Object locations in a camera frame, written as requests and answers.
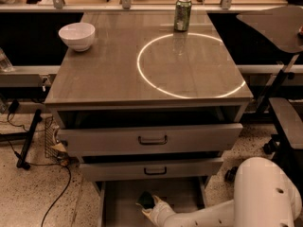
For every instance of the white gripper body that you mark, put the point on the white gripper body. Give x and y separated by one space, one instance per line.
160 209

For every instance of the green yellow sponge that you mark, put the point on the green yellow sponge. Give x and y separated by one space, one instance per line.
145 200

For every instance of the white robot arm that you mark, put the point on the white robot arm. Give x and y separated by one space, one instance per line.
264 196

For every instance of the bottom grey drawer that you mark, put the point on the bottom grey drawer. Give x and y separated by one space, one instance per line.
119 208

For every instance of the grey drawer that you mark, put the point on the grey drawer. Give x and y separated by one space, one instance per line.
151 170
119 208
150 140

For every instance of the middle grey drawer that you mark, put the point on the middle grey drawer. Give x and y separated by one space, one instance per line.
151 170

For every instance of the top grey drawer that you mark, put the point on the top grey drawer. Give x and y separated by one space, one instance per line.
150 140

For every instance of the grey drawer cabinet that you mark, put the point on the grey drawer cabinet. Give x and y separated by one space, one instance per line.
139 72

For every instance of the black stand leg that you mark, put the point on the black stand leg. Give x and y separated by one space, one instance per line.
27 136

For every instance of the white ceramic bowl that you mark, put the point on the white ceramic bowl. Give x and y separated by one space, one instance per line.
78 36

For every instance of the green soda can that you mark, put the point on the green soda can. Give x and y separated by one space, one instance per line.
182 15

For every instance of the black office chair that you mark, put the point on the black office chair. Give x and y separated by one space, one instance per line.
267 47

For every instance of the wire mesh basket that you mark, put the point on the wire mesh basket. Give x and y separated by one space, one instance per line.
54 148

